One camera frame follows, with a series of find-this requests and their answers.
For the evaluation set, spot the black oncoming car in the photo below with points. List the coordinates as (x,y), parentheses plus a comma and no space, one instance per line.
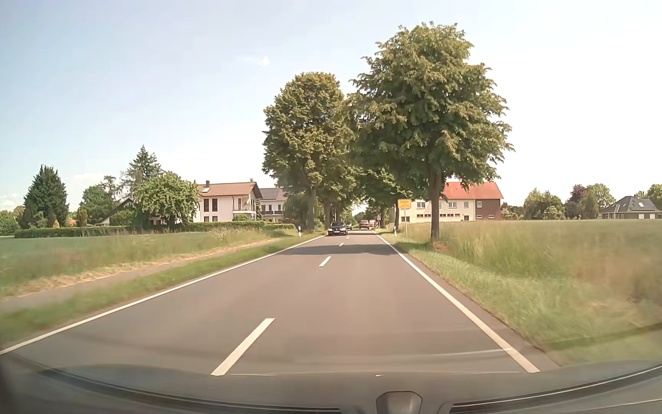
(338,229)

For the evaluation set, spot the grey roofed house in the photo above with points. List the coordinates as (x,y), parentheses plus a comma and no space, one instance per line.
(273,204)

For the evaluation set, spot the row of avenue trees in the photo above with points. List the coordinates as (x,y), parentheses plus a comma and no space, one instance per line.
(314,149)

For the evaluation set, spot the yellow place name sign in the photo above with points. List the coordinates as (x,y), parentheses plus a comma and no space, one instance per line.
(404,204)

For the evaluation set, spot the grey asphalt road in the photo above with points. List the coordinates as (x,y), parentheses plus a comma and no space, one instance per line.
(365,299)

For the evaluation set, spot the white house brown roof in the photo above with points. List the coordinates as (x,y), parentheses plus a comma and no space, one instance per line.
(227,202)

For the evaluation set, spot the large roadside tree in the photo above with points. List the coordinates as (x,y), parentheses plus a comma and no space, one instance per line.
(428,115)

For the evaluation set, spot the cream house red roof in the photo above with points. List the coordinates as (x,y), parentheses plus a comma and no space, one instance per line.
(469,204)

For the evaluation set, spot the road markings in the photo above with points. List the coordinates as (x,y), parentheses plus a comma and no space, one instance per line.
(243,347)

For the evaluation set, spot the car's own bonnet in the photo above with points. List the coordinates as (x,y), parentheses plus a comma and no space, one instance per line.
(331,391)

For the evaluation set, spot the grass verge strip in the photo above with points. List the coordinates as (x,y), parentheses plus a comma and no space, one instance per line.
(135,290)

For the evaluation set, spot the group of garden trees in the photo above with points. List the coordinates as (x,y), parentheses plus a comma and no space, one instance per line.
(107,198)

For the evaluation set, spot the long green hedge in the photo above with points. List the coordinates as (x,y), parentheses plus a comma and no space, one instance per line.
(107,231)

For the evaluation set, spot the tall grass field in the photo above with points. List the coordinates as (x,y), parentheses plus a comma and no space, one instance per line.
(566,270)

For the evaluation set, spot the distant group of trees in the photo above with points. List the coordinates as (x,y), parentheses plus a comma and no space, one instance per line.
(584,202)

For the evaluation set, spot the grass field with hedge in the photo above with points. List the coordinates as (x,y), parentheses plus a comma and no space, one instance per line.
(78,253)

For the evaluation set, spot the grey cycle path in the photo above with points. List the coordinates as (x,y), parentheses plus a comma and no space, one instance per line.
(78,287)

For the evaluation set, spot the dark roofed bungalow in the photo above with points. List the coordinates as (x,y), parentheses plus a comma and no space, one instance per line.
(631,208)

